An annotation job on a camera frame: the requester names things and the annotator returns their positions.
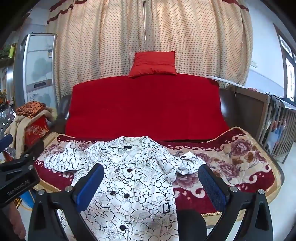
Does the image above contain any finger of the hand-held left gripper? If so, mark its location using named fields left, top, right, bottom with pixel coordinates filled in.
left=0, top=134, right=14, bottom=151
left=0, top=139, right=45, bottom=173

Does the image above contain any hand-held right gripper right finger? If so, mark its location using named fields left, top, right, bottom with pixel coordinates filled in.
left=198, top=164, right=272, bottom=241

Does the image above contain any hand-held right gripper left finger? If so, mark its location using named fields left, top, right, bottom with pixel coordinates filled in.
left=27, top=163, right=105, bottom=241

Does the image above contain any white crackle-print coat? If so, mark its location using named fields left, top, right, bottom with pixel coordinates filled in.
left=44, top=136, right=207, bottom=241

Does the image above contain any person's left forearm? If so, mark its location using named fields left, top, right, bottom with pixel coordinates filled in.
left=0, top=204, right=27, bottom=241

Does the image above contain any beige jacket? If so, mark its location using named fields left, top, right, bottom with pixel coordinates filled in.
left=5, top=109, right=57, bottom=153

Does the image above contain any red cardboard box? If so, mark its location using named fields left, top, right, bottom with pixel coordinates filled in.
left=24, top=116, right=49, bottom=146

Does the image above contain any clear plastic wrap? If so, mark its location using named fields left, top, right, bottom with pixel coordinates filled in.
left=0, top=108, right=19, bottom=160

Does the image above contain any floral red beige blanket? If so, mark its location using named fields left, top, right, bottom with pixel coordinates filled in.
left=32, top=126, right=285, bottom=232

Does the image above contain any orange patterned cloth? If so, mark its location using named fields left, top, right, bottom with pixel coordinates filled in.
left=16, top=101, right=47, bottom=116

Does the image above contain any person's dark trouser leg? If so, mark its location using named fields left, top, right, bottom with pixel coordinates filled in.
left=177, top=204, right=207, bottom=241

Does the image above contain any artificial flower bouquet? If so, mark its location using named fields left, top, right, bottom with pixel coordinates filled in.
left=0, top=91, right=11, bottom=106

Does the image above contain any wooden crib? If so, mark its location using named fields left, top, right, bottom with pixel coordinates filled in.
left=232, top=87, right=296, bottom=164

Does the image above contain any standing air conditioner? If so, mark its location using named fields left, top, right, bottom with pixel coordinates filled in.
left=14, top=33, right=58, bottom=109

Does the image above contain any green ornament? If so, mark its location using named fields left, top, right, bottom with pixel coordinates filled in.
left=0, top=44, right=17, bottom=58

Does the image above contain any red sofa cover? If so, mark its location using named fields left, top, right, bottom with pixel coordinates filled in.
left=65, top=73, right=229, bottom=142

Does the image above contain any white board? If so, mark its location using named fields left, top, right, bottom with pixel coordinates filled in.
left=206, top=75, right=246, bottom=88

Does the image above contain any beige dotted curtain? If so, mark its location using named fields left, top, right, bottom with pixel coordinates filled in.
left=47, top=0, right=253, bottom=102

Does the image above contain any red pillow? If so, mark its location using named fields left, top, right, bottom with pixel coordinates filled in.
left=128, top=51, right=178, bottom=78

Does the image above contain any framed wall picture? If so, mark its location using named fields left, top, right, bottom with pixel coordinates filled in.
left=273, top=23, right=296, bottom=102

